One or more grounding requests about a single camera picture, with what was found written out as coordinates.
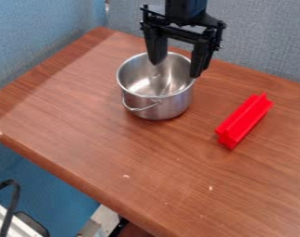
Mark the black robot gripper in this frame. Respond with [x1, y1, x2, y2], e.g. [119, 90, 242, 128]
[140, 0, 226, 78]

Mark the metal pot with handle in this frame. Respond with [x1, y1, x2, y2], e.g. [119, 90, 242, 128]
[116, 52, 195, 120]

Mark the red plastic block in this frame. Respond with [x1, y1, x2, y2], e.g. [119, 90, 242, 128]
[215, 94, 274, 149]

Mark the white ribbed appliance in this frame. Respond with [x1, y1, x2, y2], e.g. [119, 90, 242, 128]
[0, 205, 50, 237]

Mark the white table base bracket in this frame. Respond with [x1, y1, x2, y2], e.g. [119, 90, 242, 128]
[75, 205, 119, 237]

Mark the black cable loop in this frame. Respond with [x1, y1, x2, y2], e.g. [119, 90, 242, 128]
[0, 179, 22, 237]

